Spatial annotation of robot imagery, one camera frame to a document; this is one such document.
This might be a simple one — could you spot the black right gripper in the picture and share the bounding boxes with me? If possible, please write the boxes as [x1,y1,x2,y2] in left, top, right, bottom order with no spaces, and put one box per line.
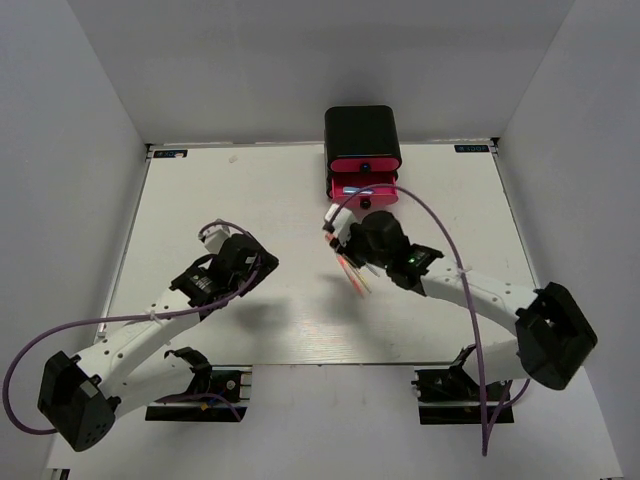
[331,221,392,269]

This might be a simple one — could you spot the pink drawer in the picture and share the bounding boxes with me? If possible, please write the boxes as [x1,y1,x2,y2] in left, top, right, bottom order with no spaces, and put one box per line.
[327,173,398,210]
[327,156,402,174]

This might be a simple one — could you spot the pink top drawer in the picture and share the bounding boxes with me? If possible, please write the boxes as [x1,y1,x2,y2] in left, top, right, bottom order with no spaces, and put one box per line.
[327,156,402,174]

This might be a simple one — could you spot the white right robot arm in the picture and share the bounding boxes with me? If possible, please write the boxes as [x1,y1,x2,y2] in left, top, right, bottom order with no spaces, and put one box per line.
[324,204,598,399]

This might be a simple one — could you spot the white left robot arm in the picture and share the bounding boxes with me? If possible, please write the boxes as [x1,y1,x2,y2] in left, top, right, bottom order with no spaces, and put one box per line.
[37,233,279,452]

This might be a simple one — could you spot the thin yellow highlighter pen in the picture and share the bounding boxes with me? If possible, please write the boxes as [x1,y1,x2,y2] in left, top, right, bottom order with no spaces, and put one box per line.
[349,267,371,297]

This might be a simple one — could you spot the thin orange highlighter pen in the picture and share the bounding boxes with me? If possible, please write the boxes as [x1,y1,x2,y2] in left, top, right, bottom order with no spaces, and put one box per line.
[336,255,365,297]

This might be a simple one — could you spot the black drawer cabinet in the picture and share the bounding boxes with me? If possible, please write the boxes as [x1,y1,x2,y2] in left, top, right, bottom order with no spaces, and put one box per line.
[324,105,402,163]

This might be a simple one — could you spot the blue right corner label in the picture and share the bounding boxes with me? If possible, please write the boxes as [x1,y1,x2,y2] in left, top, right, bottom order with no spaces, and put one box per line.
[454,144,490,153]

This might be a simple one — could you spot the blue corner label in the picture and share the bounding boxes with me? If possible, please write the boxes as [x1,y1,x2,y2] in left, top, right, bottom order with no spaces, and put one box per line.
[454,144,490,153]
[153,149,188,159]

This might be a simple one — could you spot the blue left corner label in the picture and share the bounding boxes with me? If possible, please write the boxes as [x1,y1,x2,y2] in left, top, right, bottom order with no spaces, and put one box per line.
[153,149,188,159]

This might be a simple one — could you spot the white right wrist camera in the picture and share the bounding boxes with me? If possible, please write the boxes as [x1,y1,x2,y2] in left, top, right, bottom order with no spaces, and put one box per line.
[323,203,358,244]

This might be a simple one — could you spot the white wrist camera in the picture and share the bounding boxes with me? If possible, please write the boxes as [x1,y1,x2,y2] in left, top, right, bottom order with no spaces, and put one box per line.
[323,203,358,244]
[198,219,232,255]

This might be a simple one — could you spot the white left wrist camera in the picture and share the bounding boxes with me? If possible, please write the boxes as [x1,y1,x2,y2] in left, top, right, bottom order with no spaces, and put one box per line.
[198,219,232,255]

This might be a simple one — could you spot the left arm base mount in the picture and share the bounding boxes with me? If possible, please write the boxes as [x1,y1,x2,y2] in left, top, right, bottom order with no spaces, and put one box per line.
[145,366,252,424]

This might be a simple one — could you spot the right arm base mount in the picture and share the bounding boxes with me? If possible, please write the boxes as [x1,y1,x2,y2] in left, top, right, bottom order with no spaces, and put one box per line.
[411,369,481,426]

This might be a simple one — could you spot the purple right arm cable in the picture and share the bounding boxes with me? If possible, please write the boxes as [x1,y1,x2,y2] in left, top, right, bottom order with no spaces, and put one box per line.
[327,185,531,457]

